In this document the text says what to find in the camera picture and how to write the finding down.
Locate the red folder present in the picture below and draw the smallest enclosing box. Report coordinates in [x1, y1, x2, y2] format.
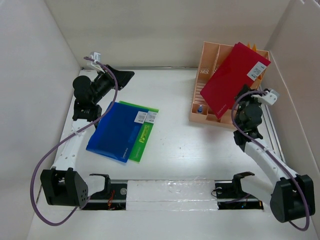
[199, 42, 272, 120]

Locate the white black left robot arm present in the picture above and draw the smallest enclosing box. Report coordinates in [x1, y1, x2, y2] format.
[40, 65, 135, 208]

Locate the orange folder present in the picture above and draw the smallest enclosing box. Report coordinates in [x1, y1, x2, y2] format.
[246, 42, 258, 53]

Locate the blue folder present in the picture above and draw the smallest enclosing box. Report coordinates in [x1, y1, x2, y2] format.
[86, 102, 148, 163]

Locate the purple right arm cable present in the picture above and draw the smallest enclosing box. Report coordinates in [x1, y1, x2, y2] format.
[231, 91, 311, 231]

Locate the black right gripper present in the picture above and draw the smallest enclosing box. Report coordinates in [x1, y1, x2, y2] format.
[232, 83, 265, 127]

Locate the green folder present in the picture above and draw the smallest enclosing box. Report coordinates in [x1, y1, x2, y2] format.
[120, 101, 159, 163]

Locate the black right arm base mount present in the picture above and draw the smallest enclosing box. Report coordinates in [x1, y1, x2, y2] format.
[211, 171, 264, 210]

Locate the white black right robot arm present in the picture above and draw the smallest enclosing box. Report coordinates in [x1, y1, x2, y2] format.
[231, 85, 316, 231]

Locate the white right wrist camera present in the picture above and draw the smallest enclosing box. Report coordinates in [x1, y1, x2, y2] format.
[251, 88, 280, 106]

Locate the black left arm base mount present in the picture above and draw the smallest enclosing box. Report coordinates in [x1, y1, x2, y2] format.
[80, 173, 128, 211]

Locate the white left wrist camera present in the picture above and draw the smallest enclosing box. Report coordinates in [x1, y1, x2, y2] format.
[87, 51, 103, 72]

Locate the peach plastic file organizer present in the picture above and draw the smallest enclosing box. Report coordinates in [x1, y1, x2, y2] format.
[188, 41, 271, 130]

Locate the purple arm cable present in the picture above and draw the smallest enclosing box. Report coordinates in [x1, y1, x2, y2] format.
[231, 91, 311, 231]
[29, 56, 119, 227]

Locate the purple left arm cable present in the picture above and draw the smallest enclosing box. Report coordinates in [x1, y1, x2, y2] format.
[29, 56, 119, 227]

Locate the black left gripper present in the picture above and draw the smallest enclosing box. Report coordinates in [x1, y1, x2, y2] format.
[91, 64, 134, 104]

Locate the blue cap glue bottle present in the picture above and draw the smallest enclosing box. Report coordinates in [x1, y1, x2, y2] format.
[197, 105, 203, 114]

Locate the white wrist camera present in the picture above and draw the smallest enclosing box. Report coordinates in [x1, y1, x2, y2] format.
[251, 88, 280, 106]
[87, 51, 103, 72]

